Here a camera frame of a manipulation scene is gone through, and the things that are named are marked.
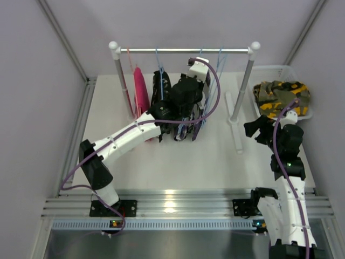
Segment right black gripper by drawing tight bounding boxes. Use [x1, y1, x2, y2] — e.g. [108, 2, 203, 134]
[245, 115, 286, 154]

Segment yellow camouflage trousers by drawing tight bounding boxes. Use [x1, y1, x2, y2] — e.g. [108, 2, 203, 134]
[252, 80, 311, 118]

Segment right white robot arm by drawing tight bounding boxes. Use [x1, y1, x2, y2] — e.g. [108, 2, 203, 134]
[244, 115, 326, 258]

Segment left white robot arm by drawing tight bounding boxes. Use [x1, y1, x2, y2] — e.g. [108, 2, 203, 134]
[79, 74, 209, 216]

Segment black camouflage trousers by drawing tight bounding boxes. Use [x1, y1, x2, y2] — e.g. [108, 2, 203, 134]
[149, 70, 173, 144]

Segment purple camouflage trousers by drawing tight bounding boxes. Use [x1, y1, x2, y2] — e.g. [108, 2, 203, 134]
[172, 78, 211, 142]

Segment pink trousers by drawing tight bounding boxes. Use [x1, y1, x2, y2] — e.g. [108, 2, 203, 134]
[133, 67, 150, 118]

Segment white plastic basket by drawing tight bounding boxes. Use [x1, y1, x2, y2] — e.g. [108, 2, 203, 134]
[249, 65, 313, 120]

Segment white clothes rack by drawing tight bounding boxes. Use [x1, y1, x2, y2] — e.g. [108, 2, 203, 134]
[108, 42, 261, 155]

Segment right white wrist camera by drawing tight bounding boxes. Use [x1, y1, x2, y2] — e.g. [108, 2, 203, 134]
[280, 110, 298, 127]

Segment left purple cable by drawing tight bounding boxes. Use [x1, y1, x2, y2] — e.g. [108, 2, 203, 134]
[60, 59, 222, 238]

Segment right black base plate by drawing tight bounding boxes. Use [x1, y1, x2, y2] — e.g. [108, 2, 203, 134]
[232, 199, 261, 219]

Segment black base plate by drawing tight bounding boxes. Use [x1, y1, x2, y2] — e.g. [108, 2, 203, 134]
[89, 200, 137, 217]
[232, 199, 261, 219]

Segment aluminium rail frame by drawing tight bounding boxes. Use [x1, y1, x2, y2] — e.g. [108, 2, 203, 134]
[42, 73, 335, 222]

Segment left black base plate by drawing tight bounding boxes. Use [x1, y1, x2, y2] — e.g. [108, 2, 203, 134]
[89, 200, 137, 217]

